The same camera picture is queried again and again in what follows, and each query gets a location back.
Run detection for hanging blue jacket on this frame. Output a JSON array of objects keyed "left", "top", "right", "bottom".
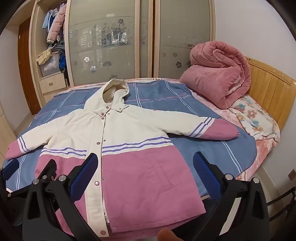
[{"left": 42, "top": 9, "right": 58, "bottom": 30}]

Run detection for frosted sliding door dark flowers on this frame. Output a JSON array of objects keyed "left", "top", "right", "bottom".
[{"left": 154, "top": 0, "right": 216, "bottom": 80}]

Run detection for white and pink hooded jacket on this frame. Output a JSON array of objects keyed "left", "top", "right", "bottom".
[{"left": 5, "top": 79, "right": 239, "bottom": 239}]

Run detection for light wooden wardrobe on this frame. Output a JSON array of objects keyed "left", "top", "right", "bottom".
[{"left": 28, "top": 0, "right": 217, "bottom": 103}]

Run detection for hanging pink puffer jacket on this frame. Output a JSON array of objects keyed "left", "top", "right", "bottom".
[{"left": 47, "top": 3, "right": 67, "bottom": 44}]

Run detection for grey folded clothes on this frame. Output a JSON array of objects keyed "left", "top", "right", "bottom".
[{"left": 49, "top": 42, "right": 65, "bottom": 57}]

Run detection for person's right hand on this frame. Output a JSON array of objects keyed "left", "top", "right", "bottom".
[{"left": 157, "top": 228, "right": 184, "bottom": 241}]

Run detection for pink pillows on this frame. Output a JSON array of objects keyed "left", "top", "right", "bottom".
[{"left": 179, "top": 40, "right": 252, "bottom": 110}]

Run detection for floral pillow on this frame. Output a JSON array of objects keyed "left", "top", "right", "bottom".
[{"left": 228, "top": 95, "right": 281, "bottom": 148}]

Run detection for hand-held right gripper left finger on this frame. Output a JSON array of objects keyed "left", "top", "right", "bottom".
[{"left": 22, "top": 152, "right": 102, "bottom": 241}]

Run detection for light wooden cabinet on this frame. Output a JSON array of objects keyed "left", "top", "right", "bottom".
[{"left": 0, "top": 102, "right": 17, "bottom": 168}]

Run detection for beige garment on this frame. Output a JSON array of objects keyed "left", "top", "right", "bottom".
[{"left": 36, "top": 47, "right": 55, "bottom": 65}]

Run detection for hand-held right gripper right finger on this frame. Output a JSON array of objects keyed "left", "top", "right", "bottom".
[{"left": 193, "top": 151, "right": 270, "bottom": 241}]

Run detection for dark blue garment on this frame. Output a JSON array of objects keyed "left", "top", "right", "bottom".
[{"left": 58, "top": 54, "right": 68, "bottom": 73}]

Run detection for frosted sliding door mirror flowers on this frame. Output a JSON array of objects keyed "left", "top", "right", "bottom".
[{"left": 64, "top": 0, "right": 154, "bottom": 87}]

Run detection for wooden headboard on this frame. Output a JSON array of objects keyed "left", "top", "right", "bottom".
[{"left": 245, "top": 57, "right": 296, "bottom": 131}]

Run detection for translucent storage box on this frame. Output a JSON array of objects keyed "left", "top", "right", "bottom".
[{"left": 39, "top": 56, "right": 63, "bottom": 77}]

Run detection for blue plaid bed sheet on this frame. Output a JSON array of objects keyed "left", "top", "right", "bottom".
[{"left": 2, "top": 77, "right": 258, "bottom": 201}]

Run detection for brown wooden door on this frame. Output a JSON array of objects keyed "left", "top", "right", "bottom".
[{"left": 18, "top": 22, "right": 40, "bottom": 115}]

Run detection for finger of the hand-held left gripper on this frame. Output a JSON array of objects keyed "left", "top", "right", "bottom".
[
  {"left": 0, "top": 160, "right": 31, "bottom": 200},
  {"left": 35, "top": 159, "right": 58, "bottom": 184}
]

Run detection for wooden wardrobe drawer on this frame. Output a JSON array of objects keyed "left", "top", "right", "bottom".
[{"left": 39, "top": 74, "right": 67, "bottom": 94}]

